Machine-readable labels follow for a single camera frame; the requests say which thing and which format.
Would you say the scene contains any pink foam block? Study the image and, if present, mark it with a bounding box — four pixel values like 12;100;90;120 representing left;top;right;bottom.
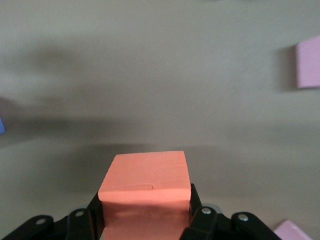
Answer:
272;219;320;240
296;34;320;90

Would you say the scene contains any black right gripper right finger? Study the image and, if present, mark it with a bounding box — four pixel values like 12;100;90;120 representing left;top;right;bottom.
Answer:
179;183;283;240

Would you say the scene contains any orange foam block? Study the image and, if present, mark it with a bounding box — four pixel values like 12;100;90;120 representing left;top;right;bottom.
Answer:
98;150;193;240

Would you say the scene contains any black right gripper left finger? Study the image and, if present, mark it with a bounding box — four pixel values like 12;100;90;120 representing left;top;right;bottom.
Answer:
0;191;104;240

